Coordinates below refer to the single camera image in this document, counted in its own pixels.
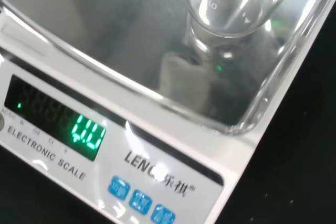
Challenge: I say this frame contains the white electronic balance steel pan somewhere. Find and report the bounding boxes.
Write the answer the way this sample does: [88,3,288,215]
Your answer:
[0,0,336,224]

